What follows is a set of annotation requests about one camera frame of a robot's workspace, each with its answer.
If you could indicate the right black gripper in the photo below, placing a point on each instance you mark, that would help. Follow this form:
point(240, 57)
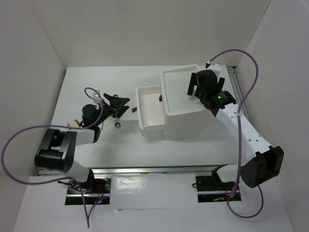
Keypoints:
point(193, 82)

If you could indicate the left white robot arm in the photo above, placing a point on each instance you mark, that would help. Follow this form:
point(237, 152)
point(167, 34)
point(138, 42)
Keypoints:
point(57, 148)

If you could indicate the yellow black pliers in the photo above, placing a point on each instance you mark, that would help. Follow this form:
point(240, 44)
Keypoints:
point(76, 124)

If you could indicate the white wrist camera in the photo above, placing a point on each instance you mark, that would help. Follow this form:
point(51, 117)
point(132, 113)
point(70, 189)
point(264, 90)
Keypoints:
point(96, 97)
point(215, 67)

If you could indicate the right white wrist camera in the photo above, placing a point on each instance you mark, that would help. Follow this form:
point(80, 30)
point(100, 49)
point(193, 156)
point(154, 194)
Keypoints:
point(215, 67)

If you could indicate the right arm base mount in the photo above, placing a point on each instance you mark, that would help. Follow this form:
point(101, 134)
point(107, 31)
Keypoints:
point(211, 189)

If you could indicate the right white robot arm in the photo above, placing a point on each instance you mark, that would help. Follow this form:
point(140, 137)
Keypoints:
point(264, 160)

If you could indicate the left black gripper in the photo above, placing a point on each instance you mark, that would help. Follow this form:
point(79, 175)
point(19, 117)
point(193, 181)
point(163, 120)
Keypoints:
point(118, 103)

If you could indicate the front aluminium rail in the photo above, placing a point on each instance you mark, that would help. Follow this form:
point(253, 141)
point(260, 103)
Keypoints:
point(153, 170)

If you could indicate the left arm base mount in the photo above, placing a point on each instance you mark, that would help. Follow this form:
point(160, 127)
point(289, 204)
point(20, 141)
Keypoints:
point(99, 193)

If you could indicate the aluminium rail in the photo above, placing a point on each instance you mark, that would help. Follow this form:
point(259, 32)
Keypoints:
point(235, 84)
point(153, 170)

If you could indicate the long silver ratchet wrench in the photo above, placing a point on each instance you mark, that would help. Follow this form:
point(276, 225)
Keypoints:
point(117, 124)

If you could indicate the white drawer cabinet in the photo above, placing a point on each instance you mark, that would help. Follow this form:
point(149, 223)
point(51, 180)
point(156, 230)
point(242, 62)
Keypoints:
point(185, 116)

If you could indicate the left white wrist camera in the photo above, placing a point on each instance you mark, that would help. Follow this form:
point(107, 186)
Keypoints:
point(96, 97)

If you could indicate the right side aluminium rail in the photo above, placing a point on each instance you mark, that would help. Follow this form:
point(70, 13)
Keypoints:
point(235, 84)

